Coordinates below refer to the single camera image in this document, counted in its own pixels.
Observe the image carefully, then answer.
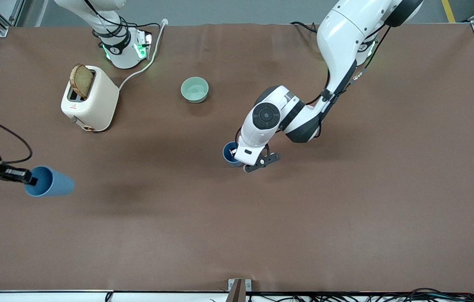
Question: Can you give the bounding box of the blue plastic cup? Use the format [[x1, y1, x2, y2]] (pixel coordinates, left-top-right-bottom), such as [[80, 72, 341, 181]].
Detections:
[[24, 166, 75, 198], [223, 141, 244, 167]]

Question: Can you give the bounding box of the pale green bowl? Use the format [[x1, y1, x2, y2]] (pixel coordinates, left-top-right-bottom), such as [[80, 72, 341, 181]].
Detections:
[[181, 77, 210, 104]]

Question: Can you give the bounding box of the cream white toaster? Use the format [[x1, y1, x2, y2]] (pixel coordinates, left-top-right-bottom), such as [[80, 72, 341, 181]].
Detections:
[[61, 65, 120, 133]]

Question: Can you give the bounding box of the brown bread slice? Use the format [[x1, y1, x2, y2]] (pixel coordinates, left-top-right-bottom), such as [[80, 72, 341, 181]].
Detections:
[[70, 64, 94, 100]]

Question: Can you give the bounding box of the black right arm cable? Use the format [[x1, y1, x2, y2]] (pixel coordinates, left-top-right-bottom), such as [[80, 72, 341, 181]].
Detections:
[[0, 119, 33, 165]]

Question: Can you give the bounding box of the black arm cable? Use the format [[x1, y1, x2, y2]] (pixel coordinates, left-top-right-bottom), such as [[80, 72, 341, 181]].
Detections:
[[0, 119, 33, 165], [307, 25, 391, 106]]

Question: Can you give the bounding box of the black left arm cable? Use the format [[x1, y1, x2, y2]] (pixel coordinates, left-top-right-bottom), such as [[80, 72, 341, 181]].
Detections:
[[307, 25, 391, 106]]

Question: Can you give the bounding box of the white toaster power cable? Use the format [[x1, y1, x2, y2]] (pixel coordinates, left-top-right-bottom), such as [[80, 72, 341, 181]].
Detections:
[[118, 19, 168, 91]]

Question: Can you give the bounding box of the white table edge rail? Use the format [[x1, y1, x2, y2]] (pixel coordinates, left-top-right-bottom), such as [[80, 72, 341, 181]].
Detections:
[[0, 290, 474, 302]]

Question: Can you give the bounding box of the black left base cable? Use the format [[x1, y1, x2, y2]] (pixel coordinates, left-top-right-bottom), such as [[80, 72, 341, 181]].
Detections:
[[290, 21, 318, 34]]

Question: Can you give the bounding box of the black base cable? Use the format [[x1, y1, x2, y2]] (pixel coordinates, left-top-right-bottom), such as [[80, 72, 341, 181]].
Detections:
[[290, 21, 318, 34], [84, 0, 162, 42]]

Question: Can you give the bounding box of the metal table edge bracket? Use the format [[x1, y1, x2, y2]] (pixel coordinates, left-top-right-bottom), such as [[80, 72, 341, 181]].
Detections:
[[228, 279, 252, 302]]

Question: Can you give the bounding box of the black right base cable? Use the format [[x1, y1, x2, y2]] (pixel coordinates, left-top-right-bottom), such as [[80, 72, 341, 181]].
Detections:
[[84, 0, 162, 42]]

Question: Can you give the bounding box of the black cable bundle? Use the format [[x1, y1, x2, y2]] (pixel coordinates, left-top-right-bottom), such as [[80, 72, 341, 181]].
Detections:
[[210, 287, 474, 302]]

